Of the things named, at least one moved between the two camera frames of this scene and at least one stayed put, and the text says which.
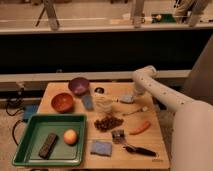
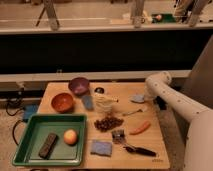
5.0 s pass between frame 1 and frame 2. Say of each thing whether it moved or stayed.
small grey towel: moved
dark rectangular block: stayed
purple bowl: stayed
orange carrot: stayed
